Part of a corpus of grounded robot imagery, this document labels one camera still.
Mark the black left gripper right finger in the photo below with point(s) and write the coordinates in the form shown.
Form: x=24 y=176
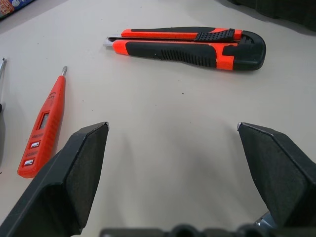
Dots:
x=284 y=172

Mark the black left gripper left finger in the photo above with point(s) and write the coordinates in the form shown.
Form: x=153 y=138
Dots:
x=56 y=187

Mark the orange voltage tester pen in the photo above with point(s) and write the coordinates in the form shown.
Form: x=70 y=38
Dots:
x=47 y=123

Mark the long orange black screwdriver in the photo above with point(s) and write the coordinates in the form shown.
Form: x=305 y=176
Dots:
x=1 y=128

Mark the orange black utility knife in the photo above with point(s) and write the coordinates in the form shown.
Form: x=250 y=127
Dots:
x=172 y=51

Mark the black tool case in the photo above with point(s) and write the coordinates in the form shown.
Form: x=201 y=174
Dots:
x=284 y=10

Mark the blue printed spray can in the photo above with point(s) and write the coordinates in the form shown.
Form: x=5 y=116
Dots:
x=10 y=6

